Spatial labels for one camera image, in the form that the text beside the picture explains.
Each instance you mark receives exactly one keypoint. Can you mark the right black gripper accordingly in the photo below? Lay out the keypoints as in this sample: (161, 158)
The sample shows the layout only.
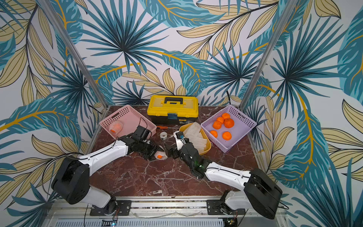
(178, 151)

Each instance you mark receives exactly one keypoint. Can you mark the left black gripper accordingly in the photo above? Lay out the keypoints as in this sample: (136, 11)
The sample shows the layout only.
(154, 149)

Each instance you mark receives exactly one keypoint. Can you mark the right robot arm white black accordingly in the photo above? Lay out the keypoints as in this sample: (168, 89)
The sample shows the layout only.
(255, 189)

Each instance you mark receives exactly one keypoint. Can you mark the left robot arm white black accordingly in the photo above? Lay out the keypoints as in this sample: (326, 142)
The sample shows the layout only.
(72, 179)

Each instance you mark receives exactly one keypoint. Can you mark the white tape roll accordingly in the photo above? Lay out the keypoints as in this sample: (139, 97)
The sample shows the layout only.
(163, 135)

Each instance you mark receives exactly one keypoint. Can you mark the yellow oval tray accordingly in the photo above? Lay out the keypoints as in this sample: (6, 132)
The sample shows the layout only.
(208, 146)

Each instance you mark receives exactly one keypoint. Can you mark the yellow black toolbox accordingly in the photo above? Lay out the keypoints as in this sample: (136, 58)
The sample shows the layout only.
(178, 110)

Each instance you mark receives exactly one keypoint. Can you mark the pink plastic basket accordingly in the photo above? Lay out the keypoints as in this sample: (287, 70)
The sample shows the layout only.
(131, 119)

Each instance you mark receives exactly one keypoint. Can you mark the purple plastic basket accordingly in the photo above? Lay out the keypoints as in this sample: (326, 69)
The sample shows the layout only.
(243, 125)

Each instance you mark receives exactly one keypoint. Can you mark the orange handled screwdriver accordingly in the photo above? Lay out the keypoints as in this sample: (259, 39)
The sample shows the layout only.
(166, 127)

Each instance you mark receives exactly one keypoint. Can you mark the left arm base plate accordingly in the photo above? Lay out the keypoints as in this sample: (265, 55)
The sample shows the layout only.
(113, 208)

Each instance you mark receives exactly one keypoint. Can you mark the front aluminium rail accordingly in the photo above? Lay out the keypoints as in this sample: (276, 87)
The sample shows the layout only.
(159, 211)

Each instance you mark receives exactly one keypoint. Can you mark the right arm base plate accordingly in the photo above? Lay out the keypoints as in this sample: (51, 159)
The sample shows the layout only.
(216, 207)

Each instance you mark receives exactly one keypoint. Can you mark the right aluminium frame post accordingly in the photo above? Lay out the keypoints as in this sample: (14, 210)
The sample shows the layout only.
(288, 10)

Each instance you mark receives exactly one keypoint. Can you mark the aluminium frame post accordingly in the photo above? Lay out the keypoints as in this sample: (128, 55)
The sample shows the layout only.
(288, 10)
(56, 22)

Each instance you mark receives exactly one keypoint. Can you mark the left aluminium frame post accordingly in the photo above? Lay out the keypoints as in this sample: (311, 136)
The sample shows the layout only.
(56, 22)

